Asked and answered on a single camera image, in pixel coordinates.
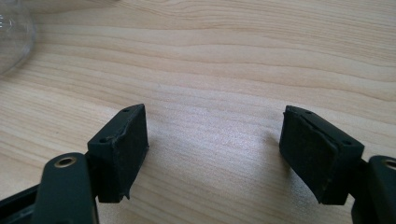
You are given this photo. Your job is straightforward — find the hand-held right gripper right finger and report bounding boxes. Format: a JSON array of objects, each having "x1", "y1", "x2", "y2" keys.
[{"x1": 278, "y1": 105, "x2": 365, "y2": 205}]

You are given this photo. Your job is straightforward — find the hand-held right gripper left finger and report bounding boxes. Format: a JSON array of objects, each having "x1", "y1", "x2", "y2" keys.
[{"x1": 87, "y1": 104, "x2": 149, "y2": 204}]

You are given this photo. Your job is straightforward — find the clear glass cup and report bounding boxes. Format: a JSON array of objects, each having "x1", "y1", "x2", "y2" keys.
[{"x1": 0, "y1": 0, "x2": 37, "y2": 77}]

